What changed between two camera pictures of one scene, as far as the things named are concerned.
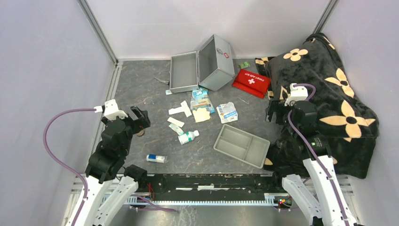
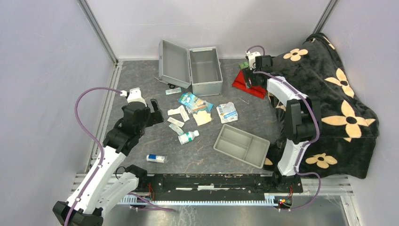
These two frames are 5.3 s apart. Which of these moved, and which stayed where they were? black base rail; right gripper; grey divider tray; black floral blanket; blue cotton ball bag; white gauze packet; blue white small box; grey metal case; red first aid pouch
Moved: grey metal case; blue cotton ball bag; right gripper
Stayed: blue white small box; black base rail; red first aid pouch; white gauze packet; black floral blanket; grey divider tray
